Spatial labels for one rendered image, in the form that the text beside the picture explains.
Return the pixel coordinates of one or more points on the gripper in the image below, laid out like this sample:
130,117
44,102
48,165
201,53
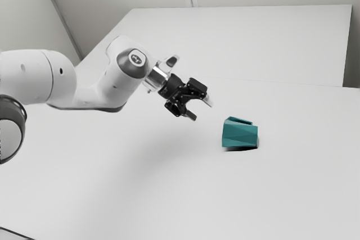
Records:
175,87

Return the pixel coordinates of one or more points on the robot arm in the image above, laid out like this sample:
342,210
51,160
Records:
92,82

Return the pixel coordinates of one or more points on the teal faceted mug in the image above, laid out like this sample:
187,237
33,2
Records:
239,136

